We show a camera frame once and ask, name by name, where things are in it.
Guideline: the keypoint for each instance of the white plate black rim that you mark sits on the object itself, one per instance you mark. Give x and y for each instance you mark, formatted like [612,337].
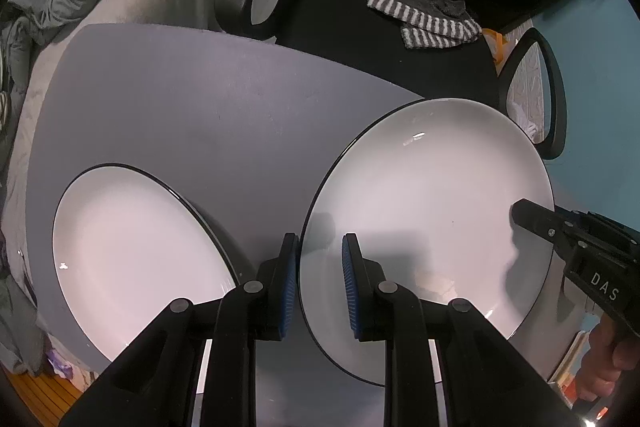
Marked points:
[140,267]
[430,207]

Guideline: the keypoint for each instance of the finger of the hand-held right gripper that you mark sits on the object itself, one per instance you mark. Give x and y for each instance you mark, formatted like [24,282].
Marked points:
[532,217]

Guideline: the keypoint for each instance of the white crumpled item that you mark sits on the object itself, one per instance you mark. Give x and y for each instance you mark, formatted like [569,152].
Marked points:
[530,124]

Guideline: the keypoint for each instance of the black office chair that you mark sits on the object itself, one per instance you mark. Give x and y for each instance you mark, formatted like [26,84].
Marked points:
[360,37]

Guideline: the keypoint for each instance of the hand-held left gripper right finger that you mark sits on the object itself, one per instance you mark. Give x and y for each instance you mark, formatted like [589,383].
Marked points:
[350,287]

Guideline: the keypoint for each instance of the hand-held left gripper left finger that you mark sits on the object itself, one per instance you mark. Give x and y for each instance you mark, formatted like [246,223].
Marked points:
[289,287]

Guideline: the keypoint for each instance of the person's right hand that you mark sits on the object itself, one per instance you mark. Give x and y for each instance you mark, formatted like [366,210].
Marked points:
[600,357]

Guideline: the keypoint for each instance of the orange soft item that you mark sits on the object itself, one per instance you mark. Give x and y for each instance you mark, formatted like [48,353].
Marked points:
[494,49]

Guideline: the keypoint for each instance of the striped cloth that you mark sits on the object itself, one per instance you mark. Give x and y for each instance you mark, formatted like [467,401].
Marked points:
[4,109]

